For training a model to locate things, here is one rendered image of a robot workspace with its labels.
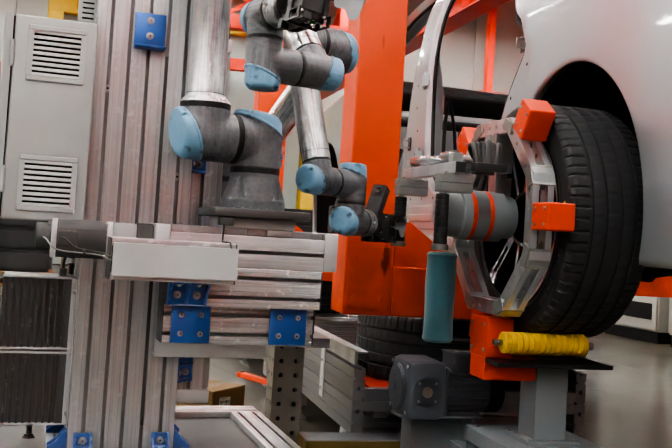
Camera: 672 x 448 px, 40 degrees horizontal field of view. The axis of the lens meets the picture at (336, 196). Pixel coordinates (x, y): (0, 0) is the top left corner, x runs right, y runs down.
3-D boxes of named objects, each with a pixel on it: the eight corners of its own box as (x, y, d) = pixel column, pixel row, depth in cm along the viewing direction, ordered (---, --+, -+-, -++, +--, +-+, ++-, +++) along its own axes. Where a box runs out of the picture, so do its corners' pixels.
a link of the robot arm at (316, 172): (294, 7, 241) (321, 186, 230) (323, 16, 249) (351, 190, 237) (264, 24, 249) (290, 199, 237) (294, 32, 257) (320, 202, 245)
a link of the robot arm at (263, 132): (289, 170, 217) (293, 112, 218) (238, 164, 210) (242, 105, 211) (265, 171, 228) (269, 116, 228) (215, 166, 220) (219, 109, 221)
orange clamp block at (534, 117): (546, 142, 246) (557, 112, 242) (519, 140, 245) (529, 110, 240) (537, 129, 252) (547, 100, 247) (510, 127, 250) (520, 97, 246)
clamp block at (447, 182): (473, 193, 240) (474, 173, 240) (440, 191, 237) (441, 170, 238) (466, 194, 245) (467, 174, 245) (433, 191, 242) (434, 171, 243)
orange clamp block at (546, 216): (557, 231, 237) (575, 232, 228) (529, 229, 235) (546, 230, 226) (558, 204, 237) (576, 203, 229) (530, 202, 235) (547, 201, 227)
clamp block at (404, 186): (428, 196, 273) (429, 178, 273) (398, 194, 270) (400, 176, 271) (422, 197, 277) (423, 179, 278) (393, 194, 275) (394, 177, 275)
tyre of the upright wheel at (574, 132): (651, 83, 243) (535, 137, 306) (570, 73, 238) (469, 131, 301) (659, 336, 232) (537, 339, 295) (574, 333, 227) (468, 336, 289)
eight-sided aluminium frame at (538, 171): (548, 324, 236) (559, 112, 238) (525, 323, 234) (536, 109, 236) (466, 305, 288) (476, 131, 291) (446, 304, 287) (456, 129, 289)
